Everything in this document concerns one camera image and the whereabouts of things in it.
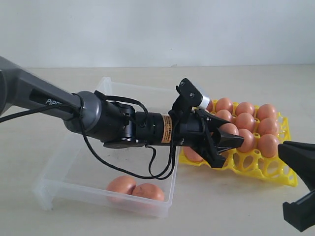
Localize yellow plastic egg tray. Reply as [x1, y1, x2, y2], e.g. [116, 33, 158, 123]
[179, 112, 298, 187]

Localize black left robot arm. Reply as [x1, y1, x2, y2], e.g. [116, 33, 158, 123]
[0, 58, 245, 180]

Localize brown egg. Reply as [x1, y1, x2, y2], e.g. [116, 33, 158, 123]
[257, 134, 279, 158]
[106, 176, 136, 195]
[215, 109, 233, 123]
[206, 100, 213, 112]
[257, 118, 279, 136]
[132, 183, 165, 201]
[183, 147, 203, 162]
[215, 97, 233, 113]
[237, 129, 254, 153]
[235, 113, 255, 132]
[256, 104, 277, 121]
[220, 123, 239, 135]
[235, 102, 254, 116]

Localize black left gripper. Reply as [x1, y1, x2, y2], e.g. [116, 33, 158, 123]
[172, 109, 244, 169]

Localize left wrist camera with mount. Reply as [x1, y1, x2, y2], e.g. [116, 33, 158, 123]
[171, 78, 210, 113]

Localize clear plastic bin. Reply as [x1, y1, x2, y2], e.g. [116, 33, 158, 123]
[33, 77, 178, 217]

